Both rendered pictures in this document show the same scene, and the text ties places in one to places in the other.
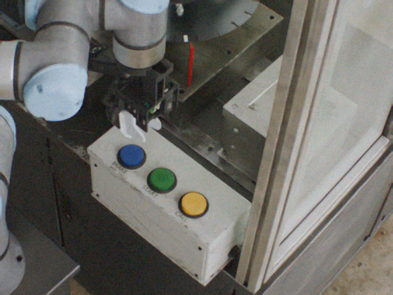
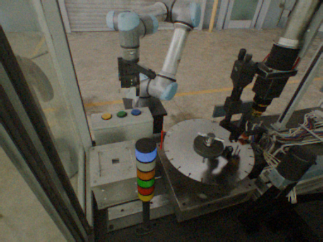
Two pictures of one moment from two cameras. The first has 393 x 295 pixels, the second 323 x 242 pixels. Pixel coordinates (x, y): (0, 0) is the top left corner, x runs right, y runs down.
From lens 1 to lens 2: 1.55 m
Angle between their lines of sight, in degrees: 75
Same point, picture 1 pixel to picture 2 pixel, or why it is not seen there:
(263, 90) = (131, 155)
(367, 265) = not seen: outside the picture
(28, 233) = not seen: hidden behind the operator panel
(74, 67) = (112, 14)
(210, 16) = (177, 145)
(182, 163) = (123, 121)
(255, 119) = (120, 145)
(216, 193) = (105, 122)
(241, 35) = (178, 181)
